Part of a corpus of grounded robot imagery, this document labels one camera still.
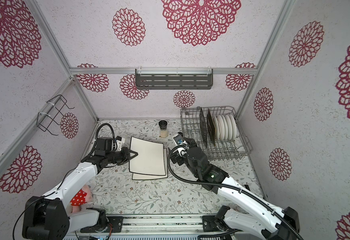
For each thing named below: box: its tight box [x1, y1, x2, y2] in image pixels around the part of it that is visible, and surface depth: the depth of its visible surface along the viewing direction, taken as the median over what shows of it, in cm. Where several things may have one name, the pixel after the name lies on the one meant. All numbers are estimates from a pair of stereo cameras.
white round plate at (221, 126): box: [217, 115, 225, 141], surface depth 98 cm
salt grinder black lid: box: [158, 120, 168, 130], surface depth 105 cm
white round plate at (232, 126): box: [228, 114, 237, 140], surface depth 98 cm
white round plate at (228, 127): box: [224, 114, 233, 140], surface depth 99 cm
